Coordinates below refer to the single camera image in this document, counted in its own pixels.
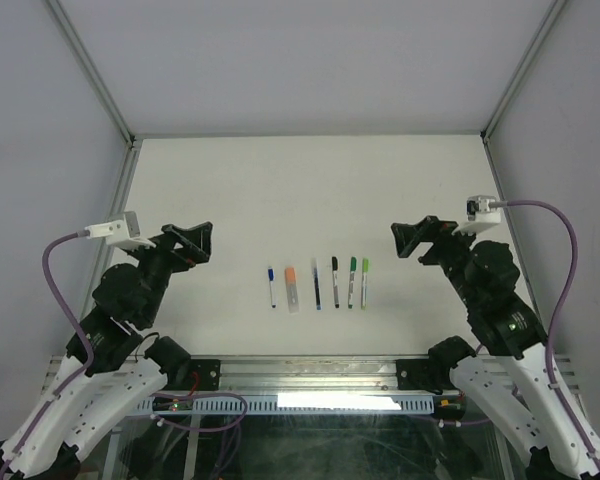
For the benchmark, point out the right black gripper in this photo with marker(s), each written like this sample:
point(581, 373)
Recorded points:
point(406, 236)

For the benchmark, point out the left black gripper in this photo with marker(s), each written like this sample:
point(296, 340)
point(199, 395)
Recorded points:
point(197, 238)

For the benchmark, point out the silver green tip pen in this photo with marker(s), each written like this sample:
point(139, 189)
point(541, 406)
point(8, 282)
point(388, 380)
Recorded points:
point(364, 291)

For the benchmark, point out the white green end pen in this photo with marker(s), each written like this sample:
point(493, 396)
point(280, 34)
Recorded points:
point(350, 291)

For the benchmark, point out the white black end pen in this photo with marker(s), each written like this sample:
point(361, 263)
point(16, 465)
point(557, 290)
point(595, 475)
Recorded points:
point(335, 288)

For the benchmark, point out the white blue end pen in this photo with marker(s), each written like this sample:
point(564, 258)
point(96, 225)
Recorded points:
point(272, 292)

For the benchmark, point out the orange tip marker clear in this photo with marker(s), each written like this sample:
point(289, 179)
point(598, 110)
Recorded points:
point(292, 296)

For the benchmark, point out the dark blue barrel pen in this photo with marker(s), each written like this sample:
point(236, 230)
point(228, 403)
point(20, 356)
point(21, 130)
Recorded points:
point(317, 291)

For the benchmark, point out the orange pen cap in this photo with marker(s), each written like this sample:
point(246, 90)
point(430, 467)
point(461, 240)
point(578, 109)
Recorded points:
point(290, 274)

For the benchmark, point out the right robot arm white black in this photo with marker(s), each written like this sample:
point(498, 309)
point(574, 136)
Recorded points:
point(545, 426)

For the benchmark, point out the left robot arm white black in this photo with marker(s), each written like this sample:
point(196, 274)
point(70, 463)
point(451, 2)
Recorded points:
point(84, 401)

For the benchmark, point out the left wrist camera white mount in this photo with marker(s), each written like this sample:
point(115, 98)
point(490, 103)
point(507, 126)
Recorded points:
point(120, 231)

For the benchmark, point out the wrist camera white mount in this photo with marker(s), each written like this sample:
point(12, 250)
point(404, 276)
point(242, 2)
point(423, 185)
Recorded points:
point(482, 214)
point(120, 231)

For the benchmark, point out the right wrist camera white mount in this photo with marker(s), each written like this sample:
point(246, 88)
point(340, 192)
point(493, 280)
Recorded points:
point(482, 214)

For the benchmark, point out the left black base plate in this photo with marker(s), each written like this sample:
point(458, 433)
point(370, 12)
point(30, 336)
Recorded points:
point(202, 373)

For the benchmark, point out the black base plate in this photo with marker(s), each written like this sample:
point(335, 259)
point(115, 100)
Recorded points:
point(202, 373)
point(415, 374)

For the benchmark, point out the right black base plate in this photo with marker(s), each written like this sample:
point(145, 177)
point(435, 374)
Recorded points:
point(415, 374)

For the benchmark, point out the aluminium mounting rail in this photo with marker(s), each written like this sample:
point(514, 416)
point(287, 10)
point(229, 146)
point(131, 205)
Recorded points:
point(269, 374)

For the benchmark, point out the white slotted cable duct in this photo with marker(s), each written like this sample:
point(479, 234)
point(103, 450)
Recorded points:
point(311, 403)

